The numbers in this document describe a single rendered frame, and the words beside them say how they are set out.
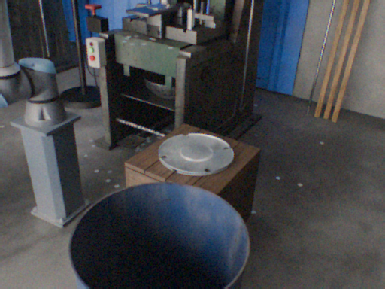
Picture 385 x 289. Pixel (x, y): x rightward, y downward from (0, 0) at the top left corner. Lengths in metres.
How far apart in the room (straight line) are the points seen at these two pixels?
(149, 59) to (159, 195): 0.91
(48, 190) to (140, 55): 0.76
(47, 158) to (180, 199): 0.63
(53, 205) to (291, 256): 0.99
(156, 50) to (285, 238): 1.02
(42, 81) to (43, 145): 0.24
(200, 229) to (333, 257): 0.69
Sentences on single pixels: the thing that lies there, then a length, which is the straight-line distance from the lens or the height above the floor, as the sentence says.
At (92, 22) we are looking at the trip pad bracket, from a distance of 2.03.
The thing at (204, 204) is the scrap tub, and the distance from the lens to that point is 1.07.
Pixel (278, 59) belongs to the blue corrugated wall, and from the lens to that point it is 3.00.
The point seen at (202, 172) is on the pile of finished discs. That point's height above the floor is 0.36.
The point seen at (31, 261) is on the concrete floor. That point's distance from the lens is 1.59.
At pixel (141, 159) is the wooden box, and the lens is 1.42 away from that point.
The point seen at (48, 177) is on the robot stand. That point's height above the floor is 0.24.
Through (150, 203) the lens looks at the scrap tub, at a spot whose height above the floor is 0.41.
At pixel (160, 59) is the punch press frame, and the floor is 0.57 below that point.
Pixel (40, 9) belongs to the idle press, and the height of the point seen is 0.51.
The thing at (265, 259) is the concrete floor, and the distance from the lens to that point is 1.56.
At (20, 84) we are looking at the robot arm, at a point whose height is 0.63.
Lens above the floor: 1.11
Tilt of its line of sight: 30 degrees down
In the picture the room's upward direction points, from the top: 3 degrees clockwise
